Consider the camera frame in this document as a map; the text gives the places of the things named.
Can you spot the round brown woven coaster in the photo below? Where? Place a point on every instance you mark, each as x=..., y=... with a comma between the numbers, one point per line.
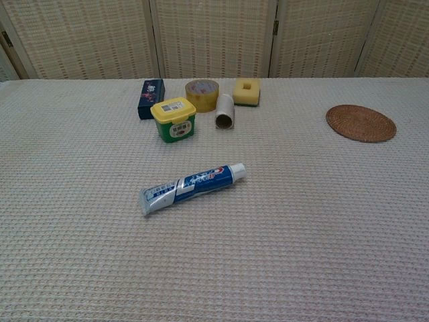
x=361, y=123

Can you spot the beige waffle-weave tablecloth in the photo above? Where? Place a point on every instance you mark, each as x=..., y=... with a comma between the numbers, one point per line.
x=214, y=255

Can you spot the white cylinder tube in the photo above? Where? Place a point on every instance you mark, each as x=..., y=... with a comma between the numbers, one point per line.
x=225, y=108

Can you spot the blue and white toothpaste tube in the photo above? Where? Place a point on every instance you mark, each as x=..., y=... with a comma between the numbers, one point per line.
x=201, y=182

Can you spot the brass screen hinge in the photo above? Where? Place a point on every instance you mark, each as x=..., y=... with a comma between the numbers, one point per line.
x=275, y=27

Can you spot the yellow sponge with green base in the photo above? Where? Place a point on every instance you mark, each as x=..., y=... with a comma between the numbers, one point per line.
x=239, y=94

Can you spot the green tub with yellow lid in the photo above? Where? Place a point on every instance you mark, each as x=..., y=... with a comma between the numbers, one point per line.
x=172, y=124

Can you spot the dark blue rectangular box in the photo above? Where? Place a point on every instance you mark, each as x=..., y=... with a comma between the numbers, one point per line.
x=149, y=99

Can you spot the yellow packing tape roll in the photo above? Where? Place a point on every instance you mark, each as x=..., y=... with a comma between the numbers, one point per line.
x=201, y=101

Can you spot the woven folding screen panel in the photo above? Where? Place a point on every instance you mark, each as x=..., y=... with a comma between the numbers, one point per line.
x=214, y=37
x=399, y=40
x=80, y=37
x=318, y=37

